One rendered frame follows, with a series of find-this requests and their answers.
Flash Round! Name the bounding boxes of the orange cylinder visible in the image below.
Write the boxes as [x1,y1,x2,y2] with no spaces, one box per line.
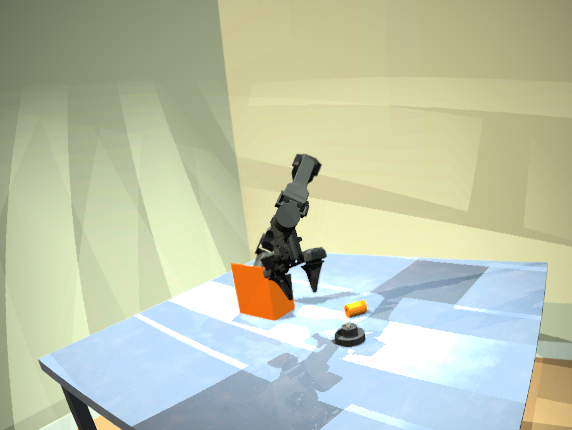
[344,300,367,318]

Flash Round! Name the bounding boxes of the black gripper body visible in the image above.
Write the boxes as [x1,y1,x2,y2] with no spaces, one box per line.
[262,233,328,278]

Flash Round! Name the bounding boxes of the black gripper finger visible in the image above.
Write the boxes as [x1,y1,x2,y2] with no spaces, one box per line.
[300,260,325,293]
[268,273,293,300]

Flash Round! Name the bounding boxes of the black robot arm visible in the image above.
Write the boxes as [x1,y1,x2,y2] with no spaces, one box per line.
[252,154,322,270]

